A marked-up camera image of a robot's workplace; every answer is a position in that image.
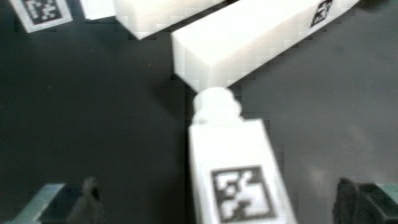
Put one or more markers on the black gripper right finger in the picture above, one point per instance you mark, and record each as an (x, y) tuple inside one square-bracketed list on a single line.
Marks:
[(366, 203)]

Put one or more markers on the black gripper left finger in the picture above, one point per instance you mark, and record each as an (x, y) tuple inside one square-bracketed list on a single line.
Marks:
[(64, 204)]

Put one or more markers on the white chair leg with tag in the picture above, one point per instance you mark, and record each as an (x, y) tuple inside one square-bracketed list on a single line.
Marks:
[(240, 195)]

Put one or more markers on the white chair back pieces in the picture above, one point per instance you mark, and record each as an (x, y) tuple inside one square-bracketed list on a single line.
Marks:
[(240, 33)]

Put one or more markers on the small white tagged cube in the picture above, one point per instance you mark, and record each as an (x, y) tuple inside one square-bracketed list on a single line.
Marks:
[(41, 13)]

